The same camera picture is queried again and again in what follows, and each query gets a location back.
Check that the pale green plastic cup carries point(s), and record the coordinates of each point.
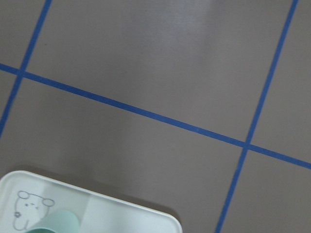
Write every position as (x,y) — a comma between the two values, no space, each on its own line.
(61,221)

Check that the cream rabbit print tray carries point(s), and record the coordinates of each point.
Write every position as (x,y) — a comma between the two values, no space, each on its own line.
(26,198)

